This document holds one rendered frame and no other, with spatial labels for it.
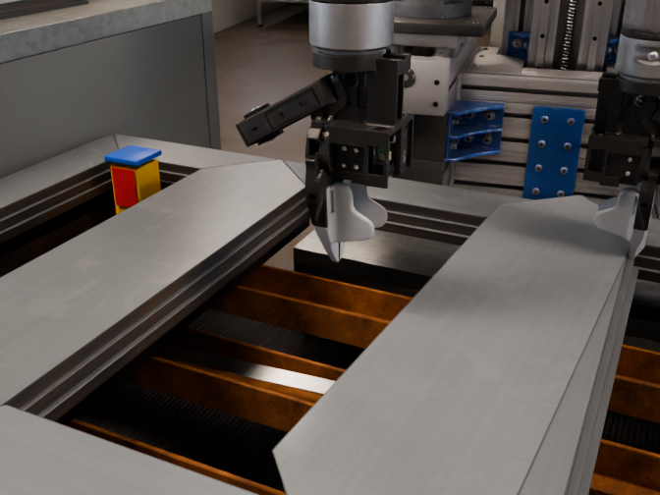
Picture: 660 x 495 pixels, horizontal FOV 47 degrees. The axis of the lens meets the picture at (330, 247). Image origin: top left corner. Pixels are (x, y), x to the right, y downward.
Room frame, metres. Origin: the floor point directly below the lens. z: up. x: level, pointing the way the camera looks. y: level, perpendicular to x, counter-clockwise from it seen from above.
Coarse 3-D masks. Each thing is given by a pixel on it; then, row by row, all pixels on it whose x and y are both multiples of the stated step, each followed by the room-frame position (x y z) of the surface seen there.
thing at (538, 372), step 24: (408, 312) 0.67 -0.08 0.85; (384, 336) 0.62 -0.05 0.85; (408, 336) 0.62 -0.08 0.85; (432, 336) 0.62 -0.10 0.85; (456, 336) 0.62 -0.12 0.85; (480, 336) 0.62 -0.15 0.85; (432, 360) 0.58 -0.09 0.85; (456, 360) 0.58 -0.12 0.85; (480, 360) 0.58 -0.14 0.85; (504, 360) 0.58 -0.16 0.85; (528, 360) 0.58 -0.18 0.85; (552, 360) 0.58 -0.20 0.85; (576, 360) 0.58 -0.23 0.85; (504, 384) 0.54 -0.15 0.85; (528, 384) 0.54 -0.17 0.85; (552, 384) 0.54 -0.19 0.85
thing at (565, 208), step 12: (504, 204) 0.95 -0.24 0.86; (516, 204) 0.95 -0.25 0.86; (528, 204) 0.95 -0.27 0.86; (540, 204) 0.95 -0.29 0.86; (552, 204) 0.95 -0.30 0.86; (564, 204) 0.95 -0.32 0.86; (576, 204) 0.95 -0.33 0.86; (588, 204) 0.95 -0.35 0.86; (564, 216) 0.91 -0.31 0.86; (576, 216) 0.91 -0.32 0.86; (588, 216) 0.91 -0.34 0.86
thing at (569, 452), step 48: (48, 192) 1.02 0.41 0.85; (96, 192) 1.09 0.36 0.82; (0, 240) 0.92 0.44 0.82; (240, 240) 0.86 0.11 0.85; (432, 240) 0.93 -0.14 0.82; (192, 288) 0.75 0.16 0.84; (624, 288) 0.74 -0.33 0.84; (144, 336) 0.66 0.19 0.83; (48, 384) 0.56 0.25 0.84; (96, 384) 0.59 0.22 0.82; (576, 384) 0.55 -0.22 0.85; (576, 432) 0.48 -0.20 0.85; (528, 480) 0.43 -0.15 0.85; (576, 480) 0.44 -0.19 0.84
